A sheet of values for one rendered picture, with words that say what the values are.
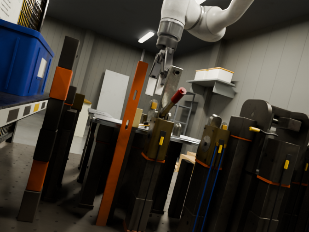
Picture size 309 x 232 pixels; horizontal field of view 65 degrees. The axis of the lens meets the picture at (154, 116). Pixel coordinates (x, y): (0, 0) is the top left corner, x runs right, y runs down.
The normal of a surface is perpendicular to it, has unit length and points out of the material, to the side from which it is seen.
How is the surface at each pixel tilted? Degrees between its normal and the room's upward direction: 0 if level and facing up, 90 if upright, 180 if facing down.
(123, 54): 90
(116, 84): 78
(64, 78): 90
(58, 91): 90
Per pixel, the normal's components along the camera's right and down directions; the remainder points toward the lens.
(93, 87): 0.32, 0.11
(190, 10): 0.62, 0.25
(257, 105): -0.93, -0.24
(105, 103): 0.36, -0.10
